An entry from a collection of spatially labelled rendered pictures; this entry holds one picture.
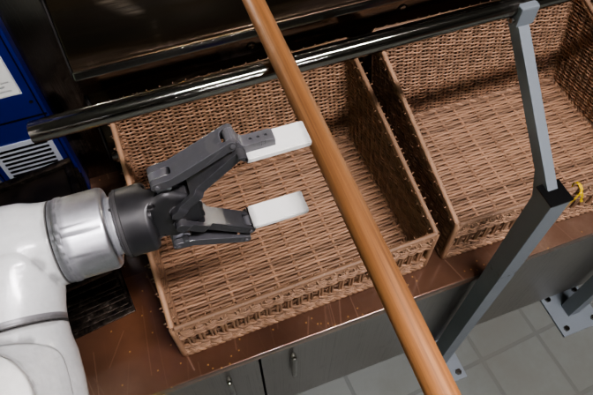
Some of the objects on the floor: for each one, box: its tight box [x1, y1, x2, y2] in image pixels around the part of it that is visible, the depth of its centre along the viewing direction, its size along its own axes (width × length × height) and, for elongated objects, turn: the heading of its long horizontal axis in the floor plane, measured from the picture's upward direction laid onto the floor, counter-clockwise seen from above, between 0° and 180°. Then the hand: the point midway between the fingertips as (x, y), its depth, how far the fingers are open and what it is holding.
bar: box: [26, 0, 593, 382], centre depth 123 cm, size 31×127×118 cm, turn 110°
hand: (296, 173), depth 63 cm, fingers open, 13 cm apart
